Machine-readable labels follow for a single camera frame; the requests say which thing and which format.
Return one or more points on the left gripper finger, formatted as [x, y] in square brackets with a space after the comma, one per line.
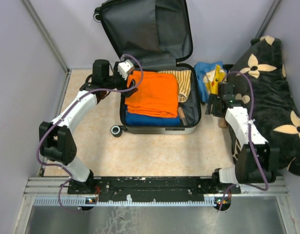
[128, 94]
[132, 84]

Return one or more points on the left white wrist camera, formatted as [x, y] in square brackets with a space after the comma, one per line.
[125, 68]

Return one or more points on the orange cloth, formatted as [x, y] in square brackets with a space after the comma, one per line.
[157, 95]

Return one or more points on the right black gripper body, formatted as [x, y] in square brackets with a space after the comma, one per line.
[216, 100]

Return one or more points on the black suitcase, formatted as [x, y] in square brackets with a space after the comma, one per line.
[157, 33]

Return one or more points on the cork topped bottle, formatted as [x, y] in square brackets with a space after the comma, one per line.
[222, 123]

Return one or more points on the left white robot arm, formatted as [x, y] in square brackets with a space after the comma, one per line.
[56, 143]

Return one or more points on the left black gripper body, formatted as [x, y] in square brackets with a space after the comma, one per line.
[116, 81]

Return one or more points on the black flower pattern blanket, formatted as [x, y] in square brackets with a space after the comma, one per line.
[260, 81]

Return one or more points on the yellow white striped towel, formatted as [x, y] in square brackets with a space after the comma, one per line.
[184, 83]

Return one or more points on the light blue Pikachu shirt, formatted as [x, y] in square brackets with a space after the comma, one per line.
[209, 75]

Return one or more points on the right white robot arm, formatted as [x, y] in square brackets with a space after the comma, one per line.
[257, 160]

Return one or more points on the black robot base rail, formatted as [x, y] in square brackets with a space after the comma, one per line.
[148, 189]

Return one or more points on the blue garment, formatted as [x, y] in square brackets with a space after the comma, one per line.
[144, 120]

